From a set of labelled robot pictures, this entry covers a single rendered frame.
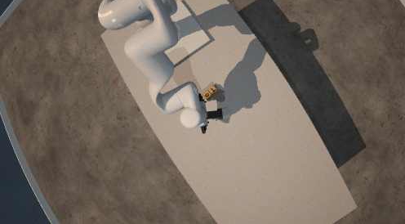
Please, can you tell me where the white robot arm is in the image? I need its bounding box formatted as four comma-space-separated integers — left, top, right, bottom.
98, 0, 230, 128

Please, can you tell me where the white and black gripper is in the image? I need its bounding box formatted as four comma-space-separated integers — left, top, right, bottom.
198, 93, 209, 134

